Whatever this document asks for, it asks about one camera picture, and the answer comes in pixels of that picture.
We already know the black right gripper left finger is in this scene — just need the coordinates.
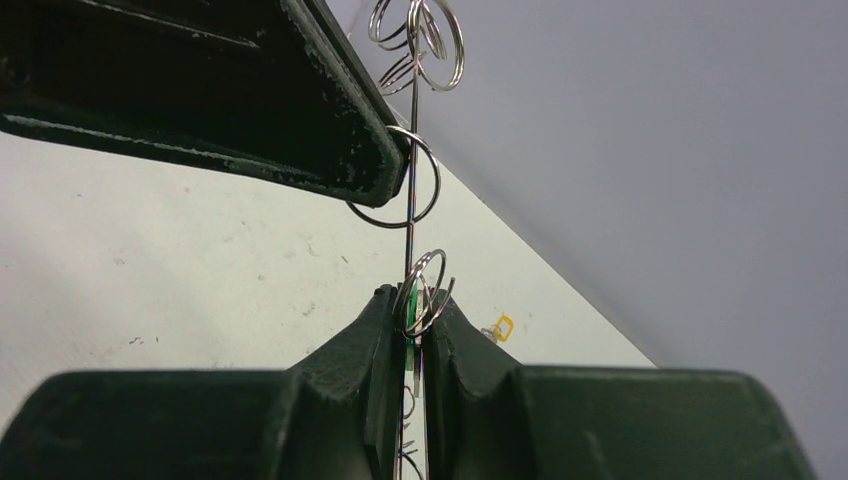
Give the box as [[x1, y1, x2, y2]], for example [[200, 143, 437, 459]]
[[1, 285, 403, 479]]

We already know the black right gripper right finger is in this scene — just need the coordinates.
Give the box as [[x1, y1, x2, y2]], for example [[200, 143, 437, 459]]
[[423, 295, 815, 479]]

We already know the silver key with yellow tag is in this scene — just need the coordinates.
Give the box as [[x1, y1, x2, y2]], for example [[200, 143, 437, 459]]
[[480, 327, 499, 344]]

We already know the green plastic key tag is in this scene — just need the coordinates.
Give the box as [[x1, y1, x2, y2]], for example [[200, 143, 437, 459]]
[[406, 281, 422, 399]]

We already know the yellow plastic key tag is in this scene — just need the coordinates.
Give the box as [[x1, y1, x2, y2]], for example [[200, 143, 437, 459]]
[[492, 315, 515, 343]]

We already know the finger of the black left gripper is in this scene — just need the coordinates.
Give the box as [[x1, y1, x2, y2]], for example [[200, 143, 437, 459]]
[[1, 0, 409, 207]]

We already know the large metal keyring organizer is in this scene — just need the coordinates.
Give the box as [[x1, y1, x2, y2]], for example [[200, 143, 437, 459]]
[[352, 0, 466, 479]]

